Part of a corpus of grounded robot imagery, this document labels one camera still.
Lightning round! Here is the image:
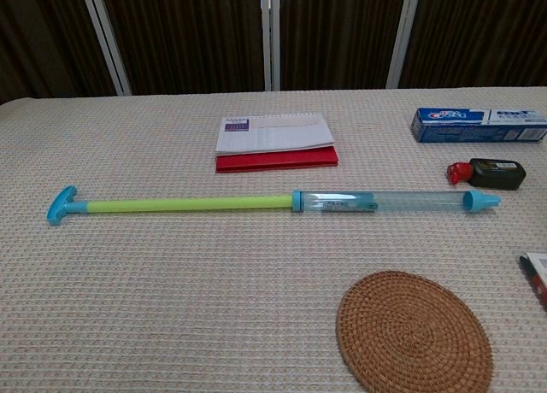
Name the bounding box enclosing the round woven rattan coaster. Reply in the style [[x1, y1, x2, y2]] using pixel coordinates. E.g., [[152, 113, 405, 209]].
[[335, 270, 494, 393]]

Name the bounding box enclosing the blue toothpaste box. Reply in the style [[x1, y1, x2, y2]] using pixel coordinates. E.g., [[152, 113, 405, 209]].
[[410, 107, 547, 144]]

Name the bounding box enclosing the clear plastic tube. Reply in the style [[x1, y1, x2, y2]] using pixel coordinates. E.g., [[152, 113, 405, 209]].
[[292, 189, 503, 215]]

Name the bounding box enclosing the white red desk calendar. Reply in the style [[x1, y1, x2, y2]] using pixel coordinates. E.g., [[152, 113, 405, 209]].
[[215, 113, 339, 174]]

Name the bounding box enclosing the black bottle red cap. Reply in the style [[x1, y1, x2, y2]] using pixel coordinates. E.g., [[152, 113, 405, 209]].
[[447, 157, 527, 191]]

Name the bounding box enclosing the card box with picture grid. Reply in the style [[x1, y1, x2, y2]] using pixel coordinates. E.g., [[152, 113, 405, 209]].
[[519, 251, 547, 312]]

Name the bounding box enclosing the beige woven tablecloth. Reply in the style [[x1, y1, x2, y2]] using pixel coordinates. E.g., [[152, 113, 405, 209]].
[[0, 85, 547, 393]]

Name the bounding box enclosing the dark screen panel white frame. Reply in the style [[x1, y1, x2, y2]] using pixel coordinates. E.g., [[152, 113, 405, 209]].
[[0, 0, 132, 106], [399, 0, 547, 90], [268, 0, 423, 91], [89, 0, 273, 97]]

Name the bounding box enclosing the green and blue water pump toy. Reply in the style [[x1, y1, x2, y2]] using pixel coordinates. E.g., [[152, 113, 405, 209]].
[[46, 185, 379, 227]]

